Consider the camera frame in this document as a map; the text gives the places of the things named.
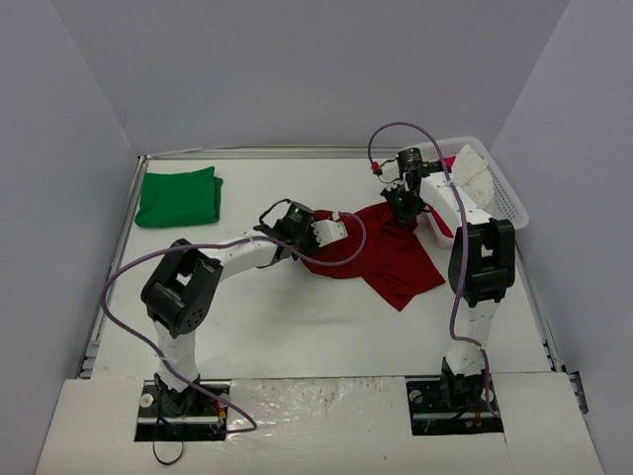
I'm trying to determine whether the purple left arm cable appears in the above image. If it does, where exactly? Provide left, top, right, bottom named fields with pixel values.
left=101, top=210, right=367, bottom=432

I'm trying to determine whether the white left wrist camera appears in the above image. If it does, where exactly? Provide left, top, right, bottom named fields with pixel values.
left=311, top=220, right=348, bottom=248

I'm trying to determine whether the dark red t shirt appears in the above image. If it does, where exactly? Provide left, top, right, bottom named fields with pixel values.
left=304, top=203, right=445, bottom=311

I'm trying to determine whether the white foam front board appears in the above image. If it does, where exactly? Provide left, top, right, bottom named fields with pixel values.
left=38, top=373, right=601, bottom=474

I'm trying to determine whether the cream white t shirt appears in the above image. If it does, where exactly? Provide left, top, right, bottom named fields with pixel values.
left=451, top=144, right=496, bottom=215

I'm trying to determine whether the white plastic laundry basket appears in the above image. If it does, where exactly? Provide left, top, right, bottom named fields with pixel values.
left=414, top=137, right=529, bottom=248

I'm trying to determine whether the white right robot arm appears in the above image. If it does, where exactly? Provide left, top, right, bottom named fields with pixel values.
left=381, top=147, right=515, bottom=409

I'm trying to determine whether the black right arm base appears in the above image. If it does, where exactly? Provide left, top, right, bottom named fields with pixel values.
left=405, top=376, right=503, bottom=436

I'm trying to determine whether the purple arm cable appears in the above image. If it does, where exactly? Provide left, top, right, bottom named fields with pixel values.
left=101, top=210, right=367, bottom=432
left=368, top=122, right=496, bottom=412

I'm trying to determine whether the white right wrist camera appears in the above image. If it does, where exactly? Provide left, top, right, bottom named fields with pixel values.
left=371, top=157, right=405, bottom=189

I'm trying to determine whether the pink t shirt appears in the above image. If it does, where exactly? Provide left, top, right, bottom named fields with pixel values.
left=420, top=161, right=461, bottom=239

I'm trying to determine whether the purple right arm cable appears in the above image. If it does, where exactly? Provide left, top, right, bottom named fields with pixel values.
left=368, top=122, right=496, bottom=412

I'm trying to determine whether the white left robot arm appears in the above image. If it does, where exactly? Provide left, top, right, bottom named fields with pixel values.
left=140, top=201, right=317, bottom=414

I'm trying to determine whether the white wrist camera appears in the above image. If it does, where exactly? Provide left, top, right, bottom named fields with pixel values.
left=311, top=220, right=348, bottom=248
left=371, top=157, right=405, bottom=189

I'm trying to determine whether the thin black cable loop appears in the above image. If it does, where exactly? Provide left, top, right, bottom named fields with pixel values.
left=151, top=425, right=187, bottom=466

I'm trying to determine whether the folded green t shirt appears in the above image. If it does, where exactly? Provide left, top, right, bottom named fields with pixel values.
left=135, top=166, right=224, bottom=229

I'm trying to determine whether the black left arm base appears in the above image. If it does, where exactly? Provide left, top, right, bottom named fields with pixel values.
left=135, top=381, right=229, bottom=442

